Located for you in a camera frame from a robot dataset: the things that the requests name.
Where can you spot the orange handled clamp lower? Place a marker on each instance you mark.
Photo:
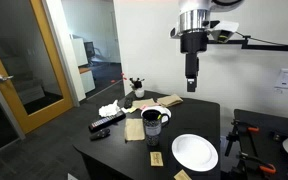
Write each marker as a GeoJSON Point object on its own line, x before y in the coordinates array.
{"type": "Point", "coordinates": [250, 167]}

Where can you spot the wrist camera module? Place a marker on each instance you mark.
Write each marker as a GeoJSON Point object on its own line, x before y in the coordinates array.
{"type": "Point", "coordinates": [222, 31]}

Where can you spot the small black remote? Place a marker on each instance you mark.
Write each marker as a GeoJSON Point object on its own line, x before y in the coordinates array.
{"type": "Point", "coordinates": [100, 134]}

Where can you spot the long black remote control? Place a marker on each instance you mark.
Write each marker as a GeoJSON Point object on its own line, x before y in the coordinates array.
{"type": "Point", "coordinates": [106, 121]}

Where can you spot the folded brown napkin far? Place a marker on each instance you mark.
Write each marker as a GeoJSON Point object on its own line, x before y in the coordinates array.
{"type": "Point", "coordinates": [169, 100]}

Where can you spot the crumpled white tissue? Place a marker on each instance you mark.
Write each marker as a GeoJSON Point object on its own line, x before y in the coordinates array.
{"type": "Point", "coordinates": [110, 109]}

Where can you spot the pink sweetener packet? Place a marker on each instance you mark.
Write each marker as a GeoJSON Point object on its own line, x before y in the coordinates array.
{"type": "Point", "coordinates": [143, 107]}

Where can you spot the black patterned mug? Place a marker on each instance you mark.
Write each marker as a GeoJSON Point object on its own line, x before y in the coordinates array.
{"type": "Point", "coordinates": [152, 126]}

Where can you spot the brown packet at edge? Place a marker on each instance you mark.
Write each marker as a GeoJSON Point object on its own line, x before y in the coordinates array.
{"type": "Point", "coordinates": [182, 175]}

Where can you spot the large white plate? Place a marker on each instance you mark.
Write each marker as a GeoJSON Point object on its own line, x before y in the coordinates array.
{"type": "Point", "coordinates": [194, 152]}

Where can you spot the orange handled clamp upper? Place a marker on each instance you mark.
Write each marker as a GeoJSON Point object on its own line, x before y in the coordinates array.
{"type": "Point", "coordinates": [239, 128]}

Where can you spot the brown napkin middle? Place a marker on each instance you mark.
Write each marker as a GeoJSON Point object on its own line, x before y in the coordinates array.
{"type": "Point", "coordinates": [145, 102]}

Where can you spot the white wall switch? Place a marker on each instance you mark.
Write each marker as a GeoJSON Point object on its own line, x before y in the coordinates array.
{"type": "Point", "coordinates": [282, 80]}

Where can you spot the small white plate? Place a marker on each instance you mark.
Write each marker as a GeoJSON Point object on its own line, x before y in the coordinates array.
{"type": "Point", "coordinates": [162, 110]}

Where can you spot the brown napkin by mug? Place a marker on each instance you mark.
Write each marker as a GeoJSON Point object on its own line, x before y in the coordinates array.
{"type": "Point", "coordinates": [134, 130]}

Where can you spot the orange handled clamp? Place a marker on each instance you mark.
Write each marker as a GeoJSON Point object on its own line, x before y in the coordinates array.
{"type": "Point", "coordinates": [239, 128]}
{"type": "Point", "coordinates": [250, 167]}

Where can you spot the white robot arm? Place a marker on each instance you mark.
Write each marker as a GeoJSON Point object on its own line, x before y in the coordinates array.
{"type": "Point", "coordinates": [193, 28]}

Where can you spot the silver door handle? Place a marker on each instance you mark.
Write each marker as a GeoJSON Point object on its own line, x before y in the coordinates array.
{"type": "Point", "coordinates": [5, 78]}

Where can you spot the wooden glass door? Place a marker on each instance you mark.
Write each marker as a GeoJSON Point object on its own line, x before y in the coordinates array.
{"type": "Point", "coordinates": [38, 92]}

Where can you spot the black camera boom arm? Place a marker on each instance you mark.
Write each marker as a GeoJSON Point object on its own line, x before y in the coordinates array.
{"type": "Point", "coordinates": [265, 46]}

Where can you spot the white cup with utensils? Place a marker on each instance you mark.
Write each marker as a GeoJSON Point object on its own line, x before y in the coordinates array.
{"type": "Point", "coordinates": [136, 86]}

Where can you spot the sugar packet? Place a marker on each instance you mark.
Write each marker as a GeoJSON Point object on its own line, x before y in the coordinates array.
{"type": "Point", "coordinates": [156, 159]}

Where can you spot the black side table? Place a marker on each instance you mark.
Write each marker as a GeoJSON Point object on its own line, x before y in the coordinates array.
{"type": "Point", "coordinates": [265, 144]}

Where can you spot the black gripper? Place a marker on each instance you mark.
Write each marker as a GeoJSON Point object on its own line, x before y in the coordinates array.
{"type": "Point", "coordinates": [190, 45]}

